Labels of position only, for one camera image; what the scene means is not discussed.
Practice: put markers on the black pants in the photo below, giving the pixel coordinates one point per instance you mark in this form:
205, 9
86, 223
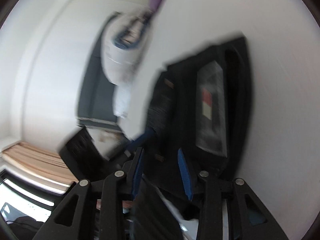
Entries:
180, 105

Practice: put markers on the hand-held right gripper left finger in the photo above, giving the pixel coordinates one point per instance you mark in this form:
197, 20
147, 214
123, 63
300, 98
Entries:
138, 175

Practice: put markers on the white pillow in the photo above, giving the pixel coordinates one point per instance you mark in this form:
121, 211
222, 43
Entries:
122, 100

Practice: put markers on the rolled white duvet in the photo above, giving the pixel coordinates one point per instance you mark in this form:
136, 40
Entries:
122, 60

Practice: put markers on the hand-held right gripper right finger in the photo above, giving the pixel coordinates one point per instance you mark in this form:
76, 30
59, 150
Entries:
185, 177

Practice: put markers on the bed with white sheet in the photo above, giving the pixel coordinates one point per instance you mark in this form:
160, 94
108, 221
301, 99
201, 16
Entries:
275, 55

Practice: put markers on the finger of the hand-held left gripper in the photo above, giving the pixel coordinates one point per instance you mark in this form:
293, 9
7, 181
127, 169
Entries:
143, 138

